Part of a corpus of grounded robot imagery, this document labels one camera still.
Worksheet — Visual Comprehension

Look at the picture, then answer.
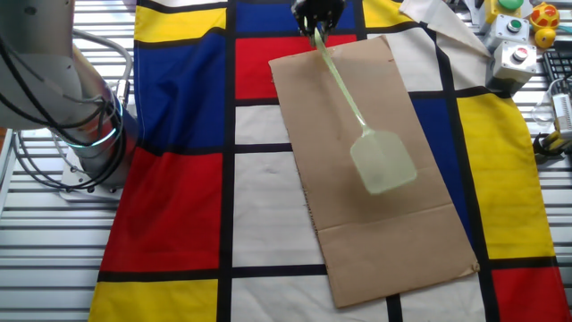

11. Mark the yellow black clamp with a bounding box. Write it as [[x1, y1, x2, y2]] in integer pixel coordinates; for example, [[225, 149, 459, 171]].
[[532, 130, 572, 158]]

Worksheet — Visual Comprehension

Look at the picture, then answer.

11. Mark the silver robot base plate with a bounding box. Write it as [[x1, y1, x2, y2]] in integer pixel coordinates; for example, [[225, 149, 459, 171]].
[[59, 147, 125, 203]]

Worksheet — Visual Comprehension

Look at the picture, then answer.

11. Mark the grey box red button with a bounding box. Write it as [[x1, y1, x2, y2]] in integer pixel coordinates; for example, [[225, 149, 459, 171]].
[[485, 39, 539, 94]]

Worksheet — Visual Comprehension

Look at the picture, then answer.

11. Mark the yellow box green button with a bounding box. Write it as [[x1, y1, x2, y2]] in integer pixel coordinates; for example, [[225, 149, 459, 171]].
[[482, 0, 525, 24]]

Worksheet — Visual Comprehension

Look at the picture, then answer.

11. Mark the pale green plastic flyswatter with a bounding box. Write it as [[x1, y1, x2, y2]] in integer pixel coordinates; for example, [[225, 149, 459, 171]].
[[312, 27, 419, 196]]

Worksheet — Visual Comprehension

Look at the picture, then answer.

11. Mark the grey box green button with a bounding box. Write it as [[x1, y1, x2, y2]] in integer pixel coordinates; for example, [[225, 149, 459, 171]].
[[484, 13, 537, 51]]

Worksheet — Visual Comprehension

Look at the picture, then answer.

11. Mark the orange yellow toy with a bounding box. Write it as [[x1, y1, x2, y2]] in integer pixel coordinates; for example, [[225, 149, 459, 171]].
[[530, 2, 561, 31]]

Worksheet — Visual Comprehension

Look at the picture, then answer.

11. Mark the brown cardboard sheet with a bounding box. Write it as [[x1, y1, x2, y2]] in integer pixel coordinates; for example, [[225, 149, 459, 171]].
[[267, 34, 482, 309]]

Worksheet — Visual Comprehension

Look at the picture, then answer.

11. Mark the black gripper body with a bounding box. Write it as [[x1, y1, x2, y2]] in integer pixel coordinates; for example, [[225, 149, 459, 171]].
[[292, 0, 345, 13]]

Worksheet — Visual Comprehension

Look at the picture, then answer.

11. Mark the colour-block patterned cloth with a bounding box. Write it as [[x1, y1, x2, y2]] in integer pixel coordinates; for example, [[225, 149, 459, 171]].
[[88, 0, 572, 322]]

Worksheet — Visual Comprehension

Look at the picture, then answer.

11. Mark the thick grey base cable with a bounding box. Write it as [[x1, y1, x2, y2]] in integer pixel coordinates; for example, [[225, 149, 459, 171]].
[[71, 29, 135, 108]]

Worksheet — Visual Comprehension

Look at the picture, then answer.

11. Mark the black keyboard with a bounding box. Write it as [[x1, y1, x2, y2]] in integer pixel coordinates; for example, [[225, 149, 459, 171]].
[[541, 49, 572, 85]]

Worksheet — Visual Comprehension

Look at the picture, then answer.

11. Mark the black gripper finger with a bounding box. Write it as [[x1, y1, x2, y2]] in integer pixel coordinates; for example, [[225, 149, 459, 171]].
[[294, 11, 319, 46], [320, 11, 344, 41]]

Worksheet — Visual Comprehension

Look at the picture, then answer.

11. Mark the thin robot arm cable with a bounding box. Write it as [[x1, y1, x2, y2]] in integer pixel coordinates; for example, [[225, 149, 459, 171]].
[[0, 33, 130, 192]]

